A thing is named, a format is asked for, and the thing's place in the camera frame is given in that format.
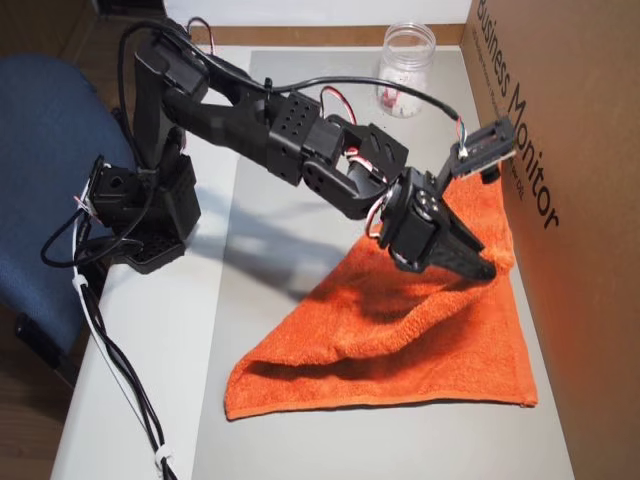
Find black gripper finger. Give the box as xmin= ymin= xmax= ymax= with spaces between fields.
xmin=437 ymin=198 xmax=486 ymax=257
xmin=428 ymin=233 xmax=498 ymax=281

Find cardboard monitor box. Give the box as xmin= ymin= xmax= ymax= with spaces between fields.
xmin=460 ymin=0 xmax=640 ymax=480

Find white cable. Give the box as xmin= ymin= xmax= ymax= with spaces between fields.
xmin=72 ymin=219 xmax=174 ymax=471

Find red white servo wire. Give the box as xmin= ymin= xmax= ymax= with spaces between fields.
xmin=366 ymin=192 xmax=401 ymax=241
xmin=319 ymin=85 xmax=357 ymax=126

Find white and red jar contents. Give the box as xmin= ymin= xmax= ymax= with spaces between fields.
xmin=378 ymin=69 xmax=426 ymax=119

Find black camera cable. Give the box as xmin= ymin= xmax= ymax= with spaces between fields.
xmin=39 ymin=19 xmax=464 ymax=274

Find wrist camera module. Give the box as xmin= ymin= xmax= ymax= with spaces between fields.
xmin=438 ymin=117 xmax=517 ymax=191

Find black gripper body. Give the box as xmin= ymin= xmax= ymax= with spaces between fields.
xmin=375 ymin=166 xmax=455 ymax=275

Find blue office chair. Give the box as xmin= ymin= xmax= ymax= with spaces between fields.
xmin=0 ymin=52 xmax=139 ymax=389

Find brown back board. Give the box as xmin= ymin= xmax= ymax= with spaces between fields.
xmin=189 ymin=23 xmax=474 ymax=50

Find orange terry towel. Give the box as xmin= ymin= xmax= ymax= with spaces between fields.
xmin=223 ymin=174 xmax=540 ymax=422

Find clear plastic jar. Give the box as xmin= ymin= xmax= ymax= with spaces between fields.
xmin=375 ymin=20 xmax=437 ymax=120

